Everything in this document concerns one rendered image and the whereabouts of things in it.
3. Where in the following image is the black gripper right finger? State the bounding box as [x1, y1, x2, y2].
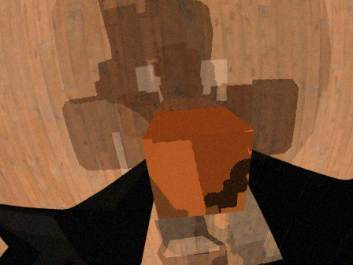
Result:
[248, 149, 353, 265]

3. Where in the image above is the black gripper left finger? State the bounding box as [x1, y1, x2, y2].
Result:
[0, 159, 154, 265]

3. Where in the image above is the orange block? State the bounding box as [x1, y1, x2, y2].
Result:
[142, 107, 253, 218]

